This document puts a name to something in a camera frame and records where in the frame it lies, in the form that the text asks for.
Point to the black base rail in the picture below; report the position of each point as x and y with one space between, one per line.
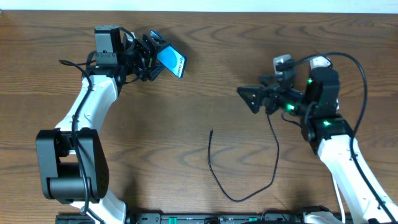
156 218

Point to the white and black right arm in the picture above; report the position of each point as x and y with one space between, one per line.
331 138

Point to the white USB charger adapter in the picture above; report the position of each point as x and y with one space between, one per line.
320 61

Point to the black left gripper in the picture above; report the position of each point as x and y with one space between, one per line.
148 58

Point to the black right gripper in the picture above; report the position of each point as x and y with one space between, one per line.
267 97

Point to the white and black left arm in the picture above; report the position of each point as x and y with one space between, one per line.
72 164

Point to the blue Samsung Galaxy smartphone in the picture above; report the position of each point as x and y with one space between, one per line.
171 58

